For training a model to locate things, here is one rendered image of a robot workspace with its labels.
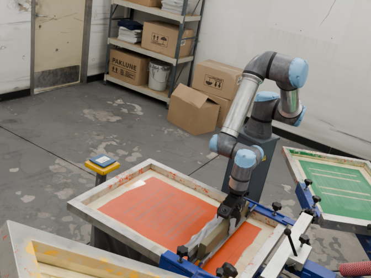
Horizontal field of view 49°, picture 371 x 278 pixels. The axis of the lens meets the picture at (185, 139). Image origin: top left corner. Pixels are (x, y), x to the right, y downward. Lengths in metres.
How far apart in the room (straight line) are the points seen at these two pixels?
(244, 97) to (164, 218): 0.62
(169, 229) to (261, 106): 0.79
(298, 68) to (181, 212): 0.80
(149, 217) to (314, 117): 3.93
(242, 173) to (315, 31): 3.89
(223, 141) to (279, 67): 0.37
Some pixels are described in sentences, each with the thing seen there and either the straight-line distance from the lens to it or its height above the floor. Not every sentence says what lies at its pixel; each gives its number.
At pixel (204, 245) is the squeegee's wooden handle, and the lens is 1.52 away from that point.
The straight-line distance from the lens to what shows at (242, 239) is 1.77.
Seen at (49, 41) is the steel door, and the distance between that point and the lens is 5.73.
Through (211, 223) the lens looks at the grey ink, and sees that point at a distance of 1.80.
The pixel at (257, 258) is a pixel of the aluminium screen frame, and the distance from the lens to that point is 1.64.
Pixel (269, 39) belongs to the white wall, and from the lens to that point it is 5.46.
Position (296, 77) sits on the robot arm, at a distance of 1.68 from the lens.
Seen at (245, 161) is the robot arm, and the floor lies 1.34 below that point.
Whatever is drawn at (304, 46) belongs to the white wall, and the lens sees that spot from 5.33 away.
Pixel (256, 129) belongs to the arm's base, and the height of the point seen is 1.25.
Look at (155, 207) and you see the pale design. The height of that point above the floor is 0.96.
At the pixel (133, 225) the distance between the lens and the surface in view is 1.71.
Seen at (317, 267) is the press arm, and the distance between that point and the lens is 1.64.
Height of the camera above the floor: 1.99
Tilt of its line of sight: 24 degrees down
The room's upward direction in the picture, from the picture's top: 11 degrees clockwise
